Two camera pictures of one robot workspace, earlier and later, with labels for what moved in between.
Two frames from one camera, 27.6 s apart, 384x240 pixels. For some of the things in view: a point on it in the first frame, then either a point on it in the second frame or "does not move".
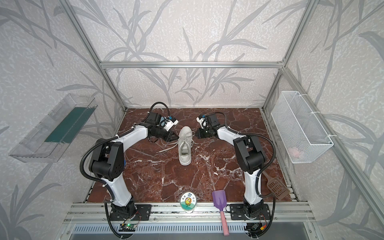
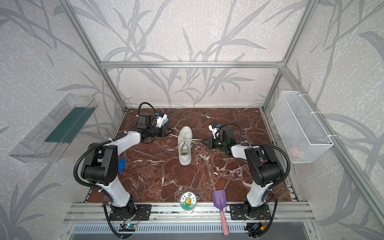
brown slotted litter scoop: [276, 187] does not move
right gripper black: [202, 132] -> [212, 142]
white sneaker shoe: [185, 140] does not move
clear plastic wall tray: [48, 140] does not move
